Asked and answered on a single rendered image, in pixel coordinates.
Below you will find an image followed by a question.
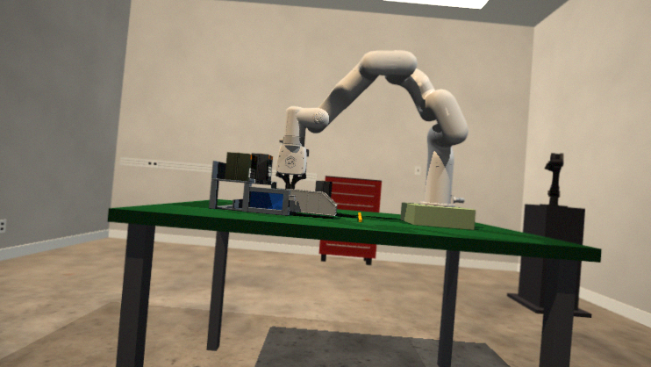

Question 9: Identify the blue open bin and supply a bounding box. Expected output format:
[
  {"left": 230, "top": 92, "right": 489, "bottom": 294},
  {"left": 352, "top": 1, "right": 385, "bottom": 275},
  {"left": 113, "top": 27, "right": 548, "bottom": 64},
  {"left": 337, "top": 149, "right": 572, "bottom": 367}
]
[{"left": 250, "top": 191, "right": 283, "bottom": 210}]

